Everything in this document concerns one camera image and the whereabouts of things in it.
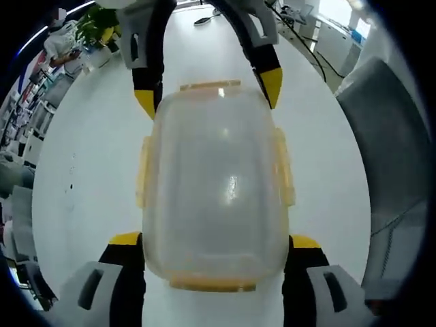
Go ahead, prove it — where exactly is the yellow plant tag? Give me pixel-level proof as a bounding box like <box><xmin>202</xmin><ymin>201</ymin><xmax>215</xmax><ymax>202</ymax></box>
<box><xmin>101</xmin><ymin>25</ymin><xmax>121</xmax><ymax>44</ymax></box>

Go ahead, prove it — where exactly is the black cable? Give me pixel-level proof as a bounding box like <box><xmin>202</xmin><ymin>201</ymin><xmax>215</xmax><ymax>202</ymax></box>
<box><xmin>369</xmin><ymin>204</ymin><xmax>427</xmax><ymax>240</ymax></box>
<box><xmin>264</xmin><ymin>0</ymin><xmax>343</xmax><ymax>82</ymax></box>

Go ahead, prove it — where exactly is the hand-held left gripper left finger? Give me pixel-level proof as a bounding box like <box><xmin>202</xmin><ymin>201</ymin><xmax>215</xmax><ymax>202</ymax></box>
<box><xmin>58</xmin><ymin>230</ymin><xmax>148</xmax><ymax>327</ymax></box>

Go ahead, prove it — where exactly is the white cabinet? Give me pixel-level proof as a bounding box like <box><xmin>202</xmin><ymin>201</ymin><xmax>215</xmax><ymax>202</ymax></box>
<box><xmin>306</xmin><ymin>0</ymin><xmax>373</xmax><ymax>79</ymax></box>

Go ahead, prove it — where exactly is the green leafy plant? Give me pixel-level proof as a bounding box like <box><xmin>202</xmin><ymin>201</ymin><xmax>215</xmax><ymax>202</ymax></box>
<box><xmin>75</xmin><ymin>5</ymin><xmax>121</xmax><ymax>48</ymax></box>

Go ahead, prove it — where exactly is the white plant pot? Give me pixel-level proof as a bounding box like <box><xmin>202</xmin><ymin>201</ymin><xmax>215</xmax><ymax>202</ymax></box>
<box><xmin>84</xmin><ymin>43</ymin><xmax>113</xmax><ymax>69</ymax></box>

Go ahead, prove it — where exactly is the shelf of storage boxes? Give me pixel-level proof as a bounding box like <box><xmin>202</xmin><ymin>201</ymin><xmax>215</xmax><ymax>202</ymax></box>
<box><xmin>0</xmin><ymin>50</ymin><xmax>69</xmax><ymax>164</ymax></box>

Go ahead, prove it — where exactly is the clear box with yellow plastic buckles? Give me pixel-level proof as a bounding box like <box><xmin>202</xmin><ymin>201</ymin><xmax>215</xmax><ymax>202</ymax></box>
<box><xmin>136</xmin><ymin>78</ymin><xmax>296</xmax><ymax>294</ymax></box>

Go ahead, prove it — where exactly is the grey mesh office chair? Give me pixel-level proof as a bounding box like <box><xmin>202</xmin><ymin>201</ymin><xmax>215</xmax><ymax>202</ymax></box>
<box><xmin>335</xmin><ymin>56</ymin><xmax>431</xmax><ymax>307</ymax></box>

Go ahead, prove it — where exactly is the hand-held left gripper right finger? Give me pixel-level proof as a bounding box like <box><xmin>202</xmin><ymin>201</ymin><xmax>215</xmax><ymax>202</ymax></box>
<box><xmin>281</xmin><ymin>233</ymin><xmax>374</xmax><ymax>327</ymax></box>

